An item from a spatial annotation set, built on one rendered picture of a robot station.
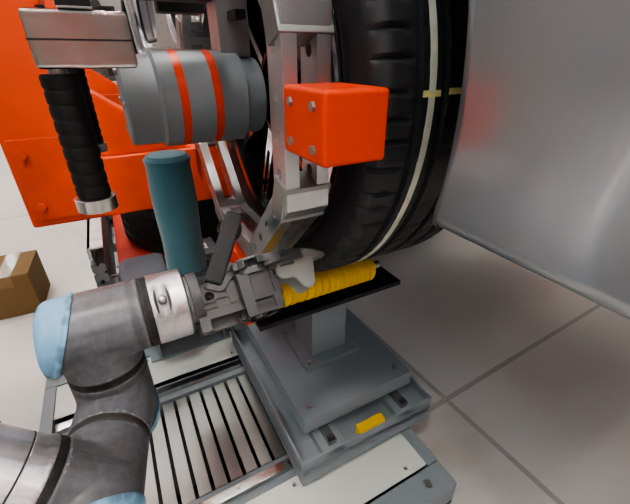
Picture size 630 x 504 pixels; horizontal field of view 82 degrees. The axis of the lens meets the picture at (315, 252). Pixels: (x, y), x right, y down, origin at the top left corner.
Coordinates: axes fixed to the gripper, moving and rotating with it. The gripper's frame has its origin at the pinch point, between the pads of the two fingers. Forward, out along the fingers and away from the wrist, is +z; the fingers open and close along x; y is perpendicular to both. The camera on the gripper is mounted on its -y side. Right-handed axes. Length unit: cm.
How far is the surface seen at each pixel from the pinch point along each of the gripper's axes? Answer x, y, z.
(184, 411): -63, 19, -24
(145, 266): -53, -21, -24
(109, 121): -38, -55, -24
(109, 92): -179, -187, -19
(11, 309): -122, -37, -74
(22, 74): -29, -62, -38
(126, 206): -52, -39, -25
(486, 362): -50, 40, 70
